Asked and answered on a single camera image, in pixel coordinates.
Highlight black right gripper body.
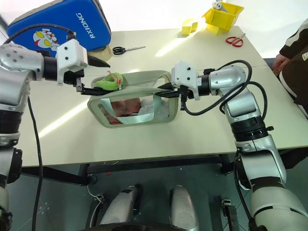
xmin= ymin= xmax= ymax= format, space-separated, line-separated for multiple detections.
xmin=179 ymin=85 xmax=194 ymax=101

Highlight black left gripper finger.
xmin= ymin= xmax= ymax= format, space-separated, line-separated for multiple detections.
xmin=80 ymin=87 xmax=121 ymax=95
xmin=88 ymin=56 xmax=111 ymax=68

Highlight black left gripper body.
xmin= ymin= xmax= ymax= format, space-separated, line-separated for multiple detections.
xmin=63 ymin=69 xmax=85 ymax=93

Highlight green plush keychain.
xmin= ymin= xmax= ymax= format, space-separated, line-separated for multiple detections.
xmin=96 ymin=70 xmax=124 ymax=91

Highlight green pouch with clear window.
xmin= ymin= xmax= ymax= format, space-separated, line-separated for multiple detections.
xmin=87 ymin=70 xmax=180 ymax=129

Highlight white item inside pouch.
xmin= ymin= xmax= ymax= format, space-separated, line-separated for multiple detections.
xmin=139 ymin=95 xmax=169 ymax=119

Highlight pink item inside pouch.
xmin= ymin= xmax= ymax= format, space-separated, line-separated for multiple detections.
xmin=111 ymin=97 xmax=141 ymax=125

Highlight person's bare hand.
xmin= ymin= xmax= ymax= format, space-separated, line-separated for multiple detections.
xmin=273 ymin=53 xmax=287 ymax=73

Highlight beige tape roll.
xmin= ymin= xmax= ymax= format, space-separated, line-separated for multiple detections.
xmin=89 ymin=45 xmax=112 ymax=63

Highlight blue cartoon print case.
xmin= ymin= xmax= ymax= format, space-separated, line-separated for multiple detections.
xmin=6 ymin=0 xmax=112 ymax=52

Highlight small yellow box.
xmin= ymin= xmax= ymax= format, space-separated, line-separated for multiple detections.
xmin=181 ymin=17 xmax=199 ymax=37

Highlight yellow plastic bin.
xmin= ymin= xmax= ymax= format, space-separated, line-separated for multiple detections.
xmin=201 ymin=1 xmax=245 ymax=36

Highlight silver right robot leg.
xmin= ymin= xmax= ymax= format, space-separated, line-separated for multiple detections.
xmin=169 ymin=184 xmax=200 ymax=231

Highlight silver robot leg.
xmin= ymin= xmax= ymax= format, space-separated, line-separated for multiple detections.
xmin=169 ymin=184 xmax=200 ymax=231
xmin=99 ymin=184 xmax=143 ymax=227

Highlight person in brown jacket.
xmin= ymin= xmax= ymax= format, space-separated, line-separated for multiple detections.
xmin=278 ymin=18 xmax=308 ymax=113

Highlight silver left robot leg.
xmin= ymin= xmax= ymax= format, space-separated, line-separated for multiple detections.
xmin=99 ymin=184 xmax=143 ymax=227

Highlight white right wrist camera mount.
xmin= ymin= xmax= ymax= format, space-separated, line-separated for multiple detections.
xmin=171 ymin=61 xmax=202 ymax=101

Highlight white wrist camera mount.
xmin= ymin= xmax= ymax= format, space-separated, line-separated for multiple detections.
xmin=56 ymin=39 xmax=89 ymax=85
xmin=171 ymin=61 xmax=202 ymax=101

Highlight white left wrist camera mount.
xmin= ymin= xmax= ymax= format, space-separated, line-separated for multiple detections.
xmin=56 ymin=39 xmax=89 ymax=85

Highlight black handled scissors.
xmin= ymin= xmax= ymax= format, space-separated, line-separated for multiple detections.
xmin=112 ymin=45 xmax=147 ymax=56

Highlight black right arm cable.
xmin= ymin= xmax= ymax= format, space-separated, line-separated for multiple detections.
xmin=180 ymin=59 xmax=268 ymax=224

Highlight red handled scissors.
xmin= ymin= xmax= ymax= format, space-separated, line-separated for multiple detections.
xmin=225 ymin=33 xmax=247 ymax=48

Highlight black table frame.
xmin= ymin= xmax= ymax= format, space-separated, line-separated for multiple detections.
xmin=21 ymin=154 xmax=239 ymax=186

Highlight thin white floor cable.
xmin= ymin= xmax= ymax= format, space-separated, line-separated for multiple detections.
xmin=87 ymin=183 xmax=103 ymax=203

